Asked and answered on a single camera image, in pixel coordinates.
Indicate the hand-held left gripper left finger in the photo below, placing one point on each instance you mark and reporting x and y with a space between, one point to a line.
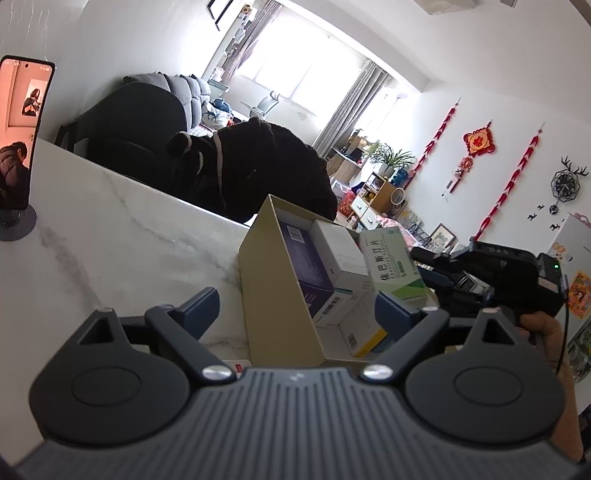
203 314

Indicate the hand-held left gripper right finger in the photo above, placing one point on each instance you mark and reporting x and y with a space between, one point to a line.
395 316

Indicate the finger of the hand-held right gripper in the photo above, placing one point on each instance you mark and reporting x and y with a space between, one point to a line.
436 279
434 256

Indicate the white green medicine box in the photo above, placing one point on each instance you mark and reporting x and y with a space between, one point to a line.
392 263

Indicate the white light-blue medicine box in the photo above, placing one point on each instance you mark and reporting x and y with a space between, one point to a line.
344 307

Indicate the tan cardboard box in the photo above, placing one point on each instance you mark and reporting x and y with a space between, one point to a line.
272 300

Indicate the white grey medicine box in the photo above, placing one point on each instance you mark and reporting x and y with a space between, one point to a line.
341 249

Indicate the dark purple box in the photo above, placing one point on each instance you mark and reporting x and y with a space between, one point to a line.
304 258

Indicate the person's right forearm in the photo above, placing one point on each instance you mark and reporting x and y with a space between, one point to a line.
568 415

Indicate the white marble desktop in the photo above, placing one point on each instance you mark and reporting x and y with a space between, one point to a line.
115 240

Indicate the person's right hand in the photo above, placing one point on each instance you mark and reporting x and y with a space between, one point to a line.
542 332

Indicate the framed cartoon picture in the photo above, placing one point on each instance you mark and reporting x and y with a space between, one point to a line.
442 236

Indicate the pink patterned cloth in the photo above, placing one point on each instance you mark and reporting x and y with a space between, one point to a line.
406 230

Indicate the white yellow-edged medicine box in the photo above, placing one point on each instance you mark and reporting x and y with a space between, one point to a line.
362 337

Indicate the white red-dot medicine box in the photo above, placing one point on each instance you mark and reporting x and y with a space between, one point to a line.
235 365

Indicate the round white desk fan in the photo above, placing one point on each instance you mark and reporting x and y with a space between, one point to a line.
398 201

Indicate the white refrigerator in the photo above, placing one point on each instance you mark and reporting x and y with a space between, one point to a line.
577 244

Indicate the white low drawer cabinet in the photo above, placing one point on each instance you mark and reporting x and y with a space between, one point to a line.
367 217

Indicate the blue figurine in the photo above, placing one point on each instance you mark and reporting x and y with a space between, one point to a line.
401 177

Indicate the wooden open cabinet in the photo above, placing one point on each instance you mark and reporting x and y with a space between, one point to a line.
376 189

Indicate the red bag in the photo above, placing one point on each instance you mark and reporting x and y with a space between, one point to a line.
347 202

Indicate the potted green plant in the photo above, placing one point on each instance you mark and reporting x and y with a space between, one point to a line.
390 159

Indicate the white storage basket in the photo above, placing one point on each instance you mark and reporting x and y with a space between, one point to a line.
338 190

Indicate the wooden side desk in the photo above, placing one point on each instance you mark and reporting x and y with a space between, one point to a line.
346 157

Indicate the grey curtain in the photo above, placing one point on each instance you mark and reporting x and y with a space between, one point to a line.
351 110
249 41

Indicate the grey round phone stand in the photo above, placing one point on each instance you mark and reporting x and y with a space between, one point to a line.
18 226

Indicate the white office chair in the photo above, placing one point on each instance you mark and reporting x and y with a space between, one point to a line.
267 104

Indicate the grey sofa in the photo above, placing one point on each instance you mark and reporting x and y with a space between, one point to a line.
184 92

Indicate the smartphone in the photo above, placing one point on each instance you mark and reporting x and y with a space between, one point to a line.
23 129

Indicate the black antler wall clock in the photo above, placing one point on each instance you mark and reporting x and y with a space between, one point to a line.
567 184

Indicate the red knot wall ornament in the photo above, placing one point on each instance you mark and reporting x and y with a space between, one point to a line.
479 141

